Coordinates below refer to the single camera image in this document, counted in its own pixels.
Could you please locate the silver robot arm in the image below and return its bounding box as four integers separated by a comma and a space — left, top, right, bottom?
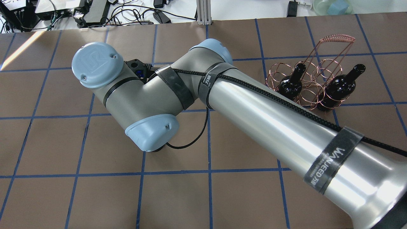
72, 38, 407, 229

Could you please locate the dark wine bottle far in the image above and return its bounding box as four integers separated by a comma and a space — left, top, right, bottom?
276, 63, 307, 101

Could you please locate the dark wine bottle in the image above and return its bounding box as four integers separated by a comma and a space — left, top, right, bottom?
316, 64, 366, 112
276, 63, 307, 101

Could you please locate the dark wine bottle near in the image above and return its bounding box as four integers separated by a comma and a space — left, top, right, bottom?
316, 64, 366, 112

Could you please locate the black power adapter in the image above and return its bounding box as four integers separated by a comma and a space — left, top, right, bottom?
286, 0, 299, 17

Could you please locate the black power brick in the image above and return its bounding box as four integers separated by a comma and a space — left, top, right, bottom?
83, 0, 110, 27

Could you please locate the green glass plate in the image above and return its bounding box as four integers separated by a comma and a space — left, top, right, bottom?
312, 0, 353, 16

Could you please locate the blue foam block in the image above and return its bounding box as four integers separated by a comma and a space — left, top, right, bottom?
327, 0, 350, 15

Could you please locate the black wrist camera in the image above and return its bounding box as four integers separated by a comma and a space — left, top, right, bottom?
124, 59, 159, 83

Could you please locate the copper wire wine basket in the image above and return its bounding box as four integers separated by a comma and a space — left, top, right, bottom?
266, 34, 355, 110

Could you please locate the aluminium frame post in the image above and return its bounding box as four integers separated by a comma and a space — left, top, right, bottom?
196, 0, 212, 25

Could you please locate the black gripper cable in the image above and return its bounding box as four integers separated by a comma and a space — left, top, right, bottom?
148, 65, 407, 158

